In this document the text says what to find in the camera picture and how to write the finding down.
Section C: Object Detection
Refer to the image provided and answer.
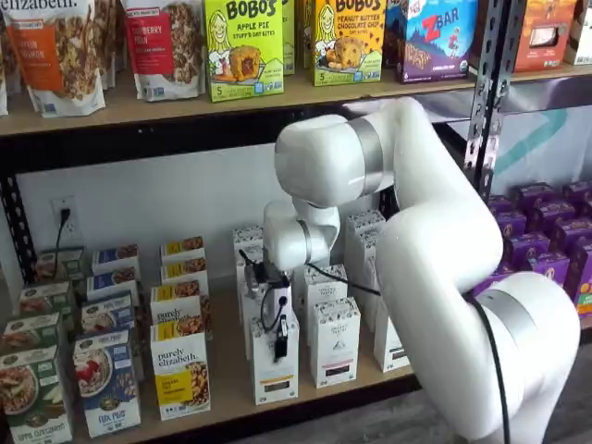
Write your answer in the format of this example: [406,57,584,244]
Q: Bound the white wall outlet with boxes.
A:
[49,196,80,237]

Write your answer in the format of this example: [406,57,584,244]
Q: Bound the white yellow purely elizabeth box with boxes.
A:
[160,257,209,297]
[150,280,214,341]
[150,318,212,422]
[160,236,206,263]

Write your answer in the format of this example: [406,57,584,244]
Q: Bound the orange Annie's snack box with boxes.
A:
[575,277,592,318]

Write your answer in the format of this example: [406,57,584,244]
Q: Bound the black metal shelf rack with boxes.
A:
[480,0,592,204]
[0,0,499,444]

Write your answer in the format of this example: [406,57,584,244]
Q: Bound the green Bobo's apple pie box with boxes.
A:
[204,0,285,103]
[281,0,296,77]

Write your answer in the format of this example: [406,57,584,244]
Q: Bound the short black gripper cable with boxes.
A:
[259,286,289,332]

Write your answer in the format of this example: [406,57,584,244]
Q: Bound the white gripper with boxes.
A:
[263,281,294,364]

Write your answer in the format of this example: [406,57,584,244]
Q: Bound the white snack box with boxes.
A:
[564,0,592,66]

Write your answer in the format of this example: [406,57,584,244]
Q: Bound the blue ZBar snack box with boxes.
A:
[385,0,480,85]

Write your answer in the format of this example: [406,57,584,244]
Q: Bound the long black robot cable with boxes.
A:
[238,248,512,444]

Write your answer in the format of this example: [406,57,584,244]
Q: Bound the wooden shelf board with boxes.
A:
[68,272,422,444]
[0,59,480,138]
[480,62,592,84]

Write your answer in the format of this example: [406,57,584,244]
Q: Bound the white tea box pink strip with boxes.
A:
[308,297,362,389]
[302,264,350,346]

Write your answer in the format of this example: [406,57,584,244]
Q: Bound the black power plug cord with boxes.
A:
[54,207,74,277]

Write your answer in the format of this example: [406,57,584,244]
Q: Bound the white tea box dark strip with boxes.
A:
[355,258,384,332]
[351,228,388,265]
[344,210,388,232]
[373,300,412,374]

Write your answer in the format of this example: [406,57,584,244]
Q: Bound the red purely elizabeth granola bag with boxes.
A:
[122,0,204,103]

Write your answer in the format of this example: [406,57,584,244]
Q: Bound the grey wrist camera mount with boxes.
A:
[240,258,270,300]

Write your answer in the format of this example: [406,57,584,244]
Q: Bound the orange purely elizabeth granola bag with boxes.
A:
[2,0,107,117]
[94,0,127,92]

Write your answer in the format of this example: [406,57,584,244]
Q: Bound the green Nature's Path oatmeal box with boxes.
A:
[2,312,66,357]
[0,344,75,444]
[35,247,87,286]
[18,280,78,332]

